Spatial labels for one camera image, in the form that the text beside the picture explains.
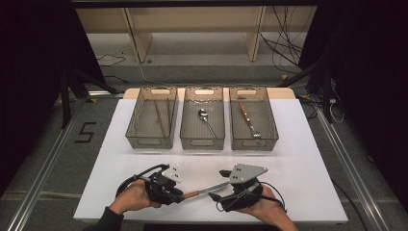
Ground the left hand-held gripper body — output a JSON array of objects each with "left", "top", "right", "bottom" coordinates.
[{"left": 143, "top": 164, "right": 183, "bottom": 206}]

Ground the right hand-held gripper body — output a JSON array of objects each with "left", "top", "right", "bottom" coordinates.
[{"left": 221, "top": 163, "right": 268, "bottom": 213}]

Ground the wooden handled knife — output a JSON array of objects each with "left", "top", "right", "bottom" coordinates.
[{"left": 182, "top": 182, "right": 231, "bottom": 200}]

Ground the smoked clear plastic bin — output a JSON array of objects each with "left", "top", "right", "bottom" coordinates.
[
  {"left": 228, "top": 86, "right": 279, "bottom": 152},
  {"left": 125, "top": 86, "right": 179, "bottom": 149},
  {"left": 179, "top": 86, "right": 225, "bottom": 151}
]

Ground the steel spoon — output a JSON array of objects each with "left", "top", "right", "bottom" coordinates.
[{"left": 197, "top": 108, "right": 218, "bottom": 140}]

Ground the wooden handled fork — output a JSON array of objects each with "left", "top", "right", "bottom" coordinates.
[{"left": 238, "top": 101, "right": 262, "bottom": 140}]

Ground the brown wooden chopstick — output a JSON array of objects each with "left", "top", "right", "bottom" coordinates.
[{"left": 153, "top": 100, "right": 166, "bottom": 139}]

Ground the person's left hand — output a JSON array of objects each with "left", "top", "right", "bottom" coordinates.
[{"left": 118, "top": 179, "right": 163, "bottom": 216}]

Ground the person's right hand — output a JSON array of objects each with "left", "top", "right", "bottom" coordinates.
[{"left": 239, "top": 185, "right": 291, "bottom": 226}]

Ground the white table cover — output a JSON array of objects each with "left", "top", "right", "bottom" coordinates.
[{"left": 72, "top": 97, "right": 349, "bottom": 224}]

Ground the black metal stand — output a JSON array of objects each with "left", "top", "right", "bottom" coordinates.
[
  {"left": 59, "top": 67, "right": 121, "bottom": 130},
  {"left": 278, "top": 57, "right": 335, "bottom": 125}
]

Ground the light wooden desk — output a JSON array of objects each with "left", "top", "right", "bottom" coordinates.
[{"left": 76, "top": 6, "right": 317, "bottom": 64}]

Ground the black curtain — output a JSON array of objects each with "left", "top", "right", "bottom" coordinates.
[
  {"left": 0, "top": 0, "right": 108, "bottom": 197},
  {"left": 299, "top": 0, "right": 408, "bottom": 206}
]

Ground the black metal bar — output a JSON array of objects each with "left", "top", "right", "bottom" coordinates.
[{"left": 71, "top": 0, "right": 321, "bottom": 9}]

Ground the left hand-held gripper black cable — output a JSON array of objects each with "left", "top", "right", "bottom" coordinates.
[{"left": 115, "top": 164, "right": 170, "bottom": 197}]

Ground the hand-held gripper black cable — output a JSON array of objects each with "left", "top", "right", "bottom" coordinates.
[
  {"left": 115, "top": 164, "right": 170, "bottom": 197},
  {"left": 217, "top": 181, "right": 289, "bottom": 214}
]

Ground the right hand-held gripper black cable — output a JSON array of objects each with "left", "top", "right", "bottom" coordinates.
[{"left": 217, "top": 181, "right": 289, "bottom": 214}]

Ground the thick black floor cable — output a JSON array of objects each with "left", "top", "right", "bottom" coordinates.
[{"left": 331, "top": 178, "right": 368, "bottom": 231}]

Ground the aluminium floor rail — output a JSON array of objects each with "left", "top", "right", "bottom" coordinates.
[
  {"left": 5, "top": 90, "right": 126, "bottom": 231},
  {"left": 315, "top": 108, "right": 392, "bottom": 231}
]

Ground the white cable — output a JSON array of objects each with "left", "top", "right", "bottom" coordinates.
[{"left": 328, "top": 98, "right": 346, "bottom": 125}]

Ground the thin black floor cable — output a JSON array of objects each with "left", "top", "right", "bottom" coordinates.
[{"left": 97, "top": 53, "right": 127, "bottom": 68}]

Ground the tangle of black cables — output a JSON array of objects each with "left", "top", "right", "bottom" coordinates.
[{"left": 260, "top": 6, "right": 304, "bottom": 75}]

